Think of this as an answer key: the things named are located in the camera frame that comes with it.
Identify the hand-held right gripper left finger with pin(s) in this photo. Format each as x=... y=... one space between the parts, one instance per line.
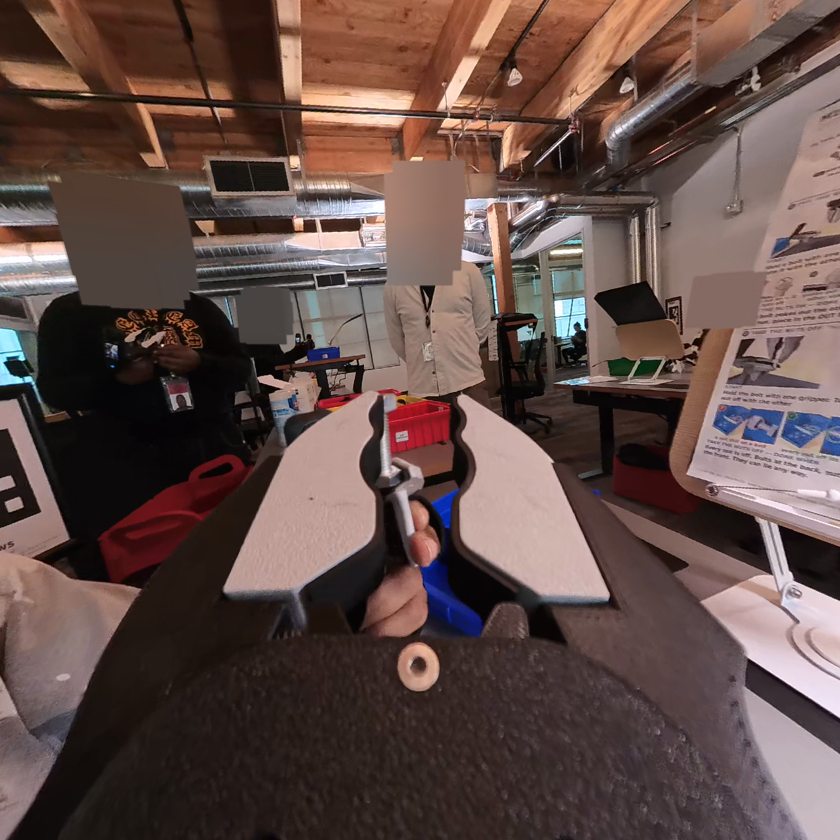
x=315 y=512

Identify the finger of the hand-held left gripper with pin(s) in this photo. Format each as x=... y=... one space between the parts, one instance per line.
x=401 y=525

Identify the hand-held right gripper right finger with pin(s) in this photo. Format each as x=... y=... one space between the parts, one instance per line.
x=525 y=525

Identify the steel hex bolt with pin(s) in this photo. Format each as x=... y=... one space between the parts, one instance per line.
x=388 y=439

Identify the blue plastic bin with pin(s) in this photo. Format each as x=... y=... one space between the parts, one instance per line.
x=323 y=355
x=453 y=604

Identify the person's left hand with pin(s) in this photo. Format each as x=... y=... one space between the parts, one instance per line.
x=394 y=604

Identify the white wipes canister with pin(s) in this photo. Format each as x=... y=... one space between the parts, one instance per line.
x=282 y=413
x=305 y=394

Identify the yellow plastic bin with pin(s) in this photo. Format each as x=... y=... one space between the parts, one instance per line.
x=412 y=398

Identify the red bag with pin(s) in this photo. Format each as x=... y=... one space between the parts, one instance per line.
x=656 y=485

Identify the black office chair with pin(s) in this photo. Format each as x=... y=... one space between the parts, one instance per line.
x=522 y=387

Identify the small air vent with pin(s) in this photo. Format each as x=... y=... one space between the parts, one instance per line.
x=330 y=280

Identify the red tote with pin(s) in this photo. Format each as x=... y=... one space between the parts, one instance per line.
x=151 y=531

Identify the green plastic bin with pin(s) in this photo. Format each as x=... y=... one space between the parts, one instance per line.
x=620 y=367

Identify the wooden board stand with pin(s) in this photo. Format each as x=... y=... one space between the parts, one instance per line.
x=649 y=341

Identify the black flag panel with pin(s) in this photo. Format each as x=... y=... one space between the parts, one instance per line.
x=630 y=303

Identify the white air vent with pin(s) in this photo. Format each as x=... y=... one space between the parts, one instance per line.
x=249 y=176

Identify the framed marker poster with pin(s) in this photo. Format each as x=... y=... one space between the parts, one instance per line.
x=52 y=499

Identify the small framed marker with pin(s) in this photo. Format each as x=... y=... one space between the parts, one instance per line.
x=674 y=315

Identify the printed instruction sheet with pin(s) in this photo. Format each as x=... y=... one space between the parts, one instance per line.
x=774 y=433

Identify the person's torso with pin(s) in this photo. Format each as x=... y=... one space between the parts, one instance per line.
x=19 y=774

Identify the white ceiling spotlight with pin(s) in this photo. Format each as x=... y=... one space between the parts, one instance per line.
x=627 y=85
x=514 y=77

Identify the silver air duct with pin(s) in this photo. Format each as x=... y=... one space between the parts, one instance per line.
x=643 y=111

